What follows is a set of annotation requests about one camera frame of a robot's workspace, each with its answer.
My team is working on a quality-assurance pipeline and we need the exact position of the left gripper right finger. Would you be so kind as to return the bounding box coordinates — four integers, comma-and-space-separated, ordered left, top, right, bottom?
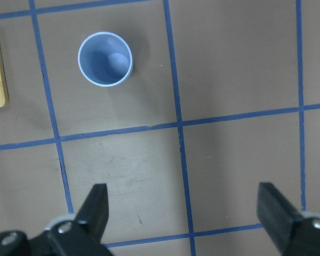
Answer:
257, 182, 320, 256

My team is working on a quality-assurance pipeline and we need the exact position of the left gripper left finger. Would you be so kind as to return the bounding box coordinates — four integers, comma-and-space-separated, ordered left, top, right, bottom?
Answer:
0, 183, 112, 255

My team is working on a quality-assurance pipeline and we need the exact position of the brown paper table cover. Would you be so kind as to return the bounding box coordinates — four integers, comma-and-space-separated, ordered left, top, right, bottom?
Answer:
0, 1, 320, 255

